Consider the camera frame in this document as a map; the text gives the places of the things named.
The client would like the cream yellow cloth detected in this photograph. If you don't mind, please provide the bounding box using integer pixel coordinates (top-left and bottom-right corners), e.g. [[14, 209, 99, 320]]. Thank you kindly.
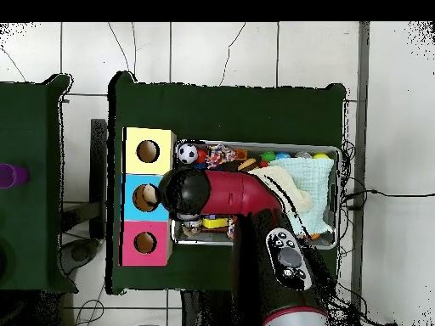
[[247, 166, 314, 213]]

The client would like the wooden box with three holes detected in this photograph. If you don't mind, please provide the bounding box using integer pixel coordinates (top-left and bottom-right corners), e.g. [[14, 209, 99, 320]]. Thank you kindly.
[[120, 126, 178, 267]]

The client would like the clear shallow bin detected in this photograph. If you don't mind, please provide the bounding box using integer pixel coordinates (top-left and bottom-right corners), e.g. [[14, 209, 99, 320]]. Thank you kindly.
[[172, 139, 344, 251]]

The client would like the colourful dotted packet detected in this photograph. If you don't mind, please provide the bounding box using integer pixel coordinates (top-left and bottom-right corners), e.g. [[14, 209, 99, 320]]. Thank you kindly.
[[206, 143, 236, 169]]

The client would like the toy burger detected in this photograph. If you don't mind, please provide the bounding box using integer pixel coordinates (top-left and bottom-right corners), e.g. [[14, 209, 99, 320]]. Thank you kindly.
[[237, 157, 259, 172]]

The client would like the black and white soccer ball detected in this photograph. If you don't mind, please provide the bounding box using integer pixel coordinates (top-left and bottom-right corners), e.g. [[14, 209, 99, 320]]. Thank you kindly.
[[177, 143, 200, 166]]

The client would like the yellow block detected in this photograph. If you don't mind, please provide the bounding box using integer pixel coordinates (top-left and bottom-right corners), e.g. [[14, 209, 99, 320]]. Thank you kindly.
[[202, 216, 229, 230]]

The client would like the dark green table cloth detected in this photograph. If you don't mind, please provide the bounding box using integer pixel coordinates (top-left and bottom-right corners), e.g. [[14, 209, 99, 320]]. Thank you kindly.
[[0, 73, 75, 295], [107, 70, 347, 296]]

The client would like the mint green cloth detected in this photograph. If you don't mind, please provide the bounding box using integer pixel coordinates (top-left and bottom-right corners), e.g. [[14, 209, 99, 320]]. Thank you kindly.
[[270, 157, 336, 235]]

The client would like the black stand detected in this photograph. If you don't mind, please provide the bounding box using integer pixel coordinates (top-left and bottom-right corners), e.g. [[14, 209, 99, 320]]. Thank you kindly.
[[59, 118, 109, 273]]

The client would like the purple cup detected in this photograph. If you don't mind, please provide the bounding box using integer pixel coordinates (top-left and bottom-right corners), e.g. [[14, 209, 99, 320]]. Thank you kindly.
[[0, 162, 31, 190]]

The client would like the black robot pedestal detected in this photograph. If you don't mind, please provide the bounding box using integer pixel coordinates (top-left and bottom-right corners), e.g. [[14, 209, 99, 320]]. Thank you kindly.
[[179, 290, 235, 326]]

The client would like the black cable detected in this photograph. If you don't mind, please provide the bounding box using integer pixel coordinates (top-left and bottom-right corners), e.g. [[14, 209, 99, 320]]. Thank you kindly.
[[342, 188, 435, 201]]

